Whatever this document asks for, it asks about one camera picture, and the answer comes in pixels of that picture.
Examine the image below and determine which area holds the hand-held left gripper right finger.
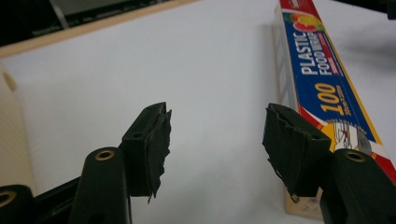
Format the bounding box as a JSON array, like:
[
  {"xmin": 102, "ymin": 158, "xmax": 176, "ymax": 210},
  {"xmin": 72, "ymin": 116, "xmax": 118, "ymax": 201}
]
[{"xmin": 262, "ymin": 103, "xmax": 396, "ymax": 224}]

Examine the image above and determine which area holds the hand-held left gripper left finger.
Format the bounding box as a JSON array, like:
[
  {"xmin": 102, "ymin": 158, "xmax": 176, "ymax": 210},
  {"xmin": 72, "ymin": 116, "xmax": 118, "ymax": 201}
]
[{"xmin": 68, "ymin": 102, "xmax": 173, "ymax": 224}]

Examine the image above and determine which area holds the blue plastic wrap box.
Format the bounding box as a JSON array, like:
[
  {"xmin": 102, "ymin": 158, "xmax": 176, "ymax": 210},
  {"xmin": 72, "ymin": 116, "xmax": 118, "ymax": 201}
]
[{"xmin": 271, "ymin": 0, "xmax": 396, "ymax": 220}]

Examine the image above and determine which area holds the cream ribbed container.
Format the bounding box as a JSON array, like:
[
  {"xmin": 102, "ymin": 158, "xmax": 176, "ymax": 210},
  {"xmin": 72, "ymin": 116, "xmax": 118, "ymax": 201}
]
[{"xmin": 0, "ymin": 61, "xmax": 37, "ymax": 197}]

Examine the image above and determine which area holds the metal stand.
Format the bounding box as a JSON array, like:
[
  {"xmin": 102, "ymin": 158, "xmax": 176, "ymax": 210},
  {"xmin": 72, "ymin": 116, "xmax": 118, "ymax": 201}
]
[{"xmin": 49, "ymin": 0, "xmax": 71, "ymax": 30}]

